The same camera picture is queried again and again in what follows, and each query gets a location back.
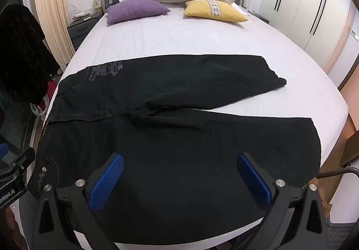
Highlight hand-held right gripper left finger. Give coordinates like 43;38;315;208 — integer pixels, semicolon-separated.
31;153;125;250

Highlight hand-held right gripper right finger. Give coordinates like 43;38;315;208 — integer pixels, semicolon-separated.
236;153;330;250

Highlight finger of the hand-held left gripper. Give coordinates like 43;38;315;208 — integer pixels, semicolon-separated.
0;142;36;182

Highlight black pants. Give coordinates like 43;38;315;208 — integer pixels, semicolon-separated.
26;54;322;242

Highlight dark glass window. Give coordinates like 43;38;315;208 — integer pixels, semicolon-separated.
0;82;37;152

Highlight mesh office chair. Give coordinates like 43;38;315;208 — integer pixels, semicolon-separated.
318;167;359;250

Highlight hanging dark garment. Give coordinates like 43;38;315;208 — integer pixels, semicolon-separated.
0;4;61;106

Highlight dark grey nightstand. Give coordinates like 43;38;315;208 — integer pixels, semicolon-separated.
67;11;104;50

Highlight beige curtain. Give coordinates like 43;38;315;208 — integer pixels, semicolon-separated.
32;0;76;77

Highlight white bed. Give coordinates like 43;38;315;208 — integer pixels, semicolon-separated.
20;4;350;250

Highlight purple cushion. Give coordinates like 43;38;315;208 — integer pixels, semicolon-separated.
105;0;171;24

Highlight yellow cushion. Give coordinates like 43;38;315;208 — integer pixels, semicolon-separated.
184;0;249;23

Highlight white wardrobe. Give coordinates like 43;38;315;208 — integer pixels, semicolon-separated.
258;0;359;71

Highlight wooden bed frame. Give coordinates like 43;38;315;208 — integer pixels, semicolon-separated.
339;114;359;167

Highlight white cables and gadgets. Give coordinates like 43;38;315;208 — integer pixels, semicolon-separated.
67;4;98;21

